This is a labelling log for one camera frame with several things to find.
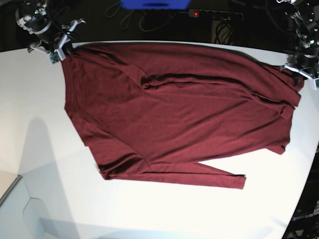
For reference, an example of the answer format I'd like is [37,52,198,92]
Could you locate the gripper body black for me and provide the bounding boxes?
[286,44,319,77]
[15,7,71,52]

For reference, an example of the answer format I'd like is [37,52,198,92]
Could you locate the dark red t-shirt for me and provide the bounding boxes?
[62,43,304,189]

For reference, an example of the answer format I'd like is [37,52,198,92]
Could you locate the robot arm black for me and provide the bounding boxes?
[265,0,319,82]
[15,0,86,64]

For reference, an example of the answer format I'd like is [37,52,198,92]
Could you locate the blue box at top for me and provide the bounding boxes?
[120,0,190,10]

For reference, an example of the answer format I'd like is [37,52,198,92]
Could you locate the black power strip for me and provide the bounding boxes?
[187,9,244,21]

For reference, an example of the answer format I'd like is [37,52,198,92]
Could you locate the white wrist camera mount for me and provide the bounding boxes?
[311,78,319,90]
[48,48,66,65]

